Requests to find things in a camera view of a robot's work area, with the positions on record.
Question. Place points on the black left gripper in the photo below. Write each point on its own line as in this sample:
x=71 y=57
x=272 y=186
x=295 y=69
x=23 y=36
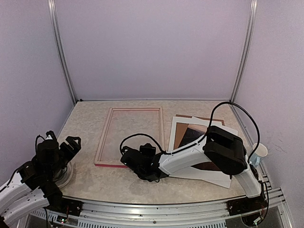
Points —
x=71 y=153

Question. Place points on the pink wooden picture frame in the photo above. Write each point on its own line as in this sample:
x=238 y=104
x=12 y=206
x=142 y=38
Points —
x=104 y=142

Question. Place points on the clear acrylic glass sheet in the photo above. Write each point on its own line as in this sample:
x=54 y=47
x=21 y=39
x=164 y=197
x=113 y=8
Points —
x=133 y=128

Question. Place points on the dark landscape photo print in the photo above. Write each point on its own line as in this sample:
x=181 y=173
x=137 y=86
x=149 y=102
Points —
x=192 y=133

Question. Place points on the white photo mat board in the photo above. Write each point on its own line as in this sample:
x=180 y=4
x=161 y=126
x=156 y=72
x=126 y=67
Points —
x=214 y=177

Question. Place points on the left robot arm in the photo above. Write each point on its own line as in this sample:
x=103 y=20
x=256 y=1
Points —
x=35 y=184

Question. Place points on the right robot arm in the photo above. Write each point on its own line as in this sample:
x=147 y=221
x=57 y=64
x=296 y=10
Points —
x=218 y=146

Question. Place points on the brown cardboard backing board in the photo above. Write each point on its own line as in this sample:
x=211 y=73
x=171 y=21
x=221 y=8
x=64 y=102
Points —
x=180 y=124

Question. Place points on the light blue ceramic mug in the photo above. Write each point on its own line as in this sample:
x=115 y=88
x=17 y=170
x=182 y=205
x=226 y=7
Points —
x=258 y=155

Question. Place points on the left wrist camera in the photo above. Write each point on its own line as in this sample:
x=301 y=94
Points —
x=50 y=135

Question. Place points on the aluminium front rail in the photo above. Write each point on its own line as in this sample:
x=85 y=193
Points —
x=98 y=214

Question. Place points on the left aluminium corner post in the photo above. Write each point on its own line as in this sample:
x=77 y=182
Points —
x=62 y=58

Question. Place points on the aluminium corner post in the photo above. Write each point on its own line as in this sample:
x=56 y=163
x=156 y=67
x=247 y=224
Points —
x=246 y=48
x=62 y=58

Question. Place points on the right aluminium corner post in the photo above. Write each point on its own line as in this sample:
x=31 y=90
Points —
x=246 y=48

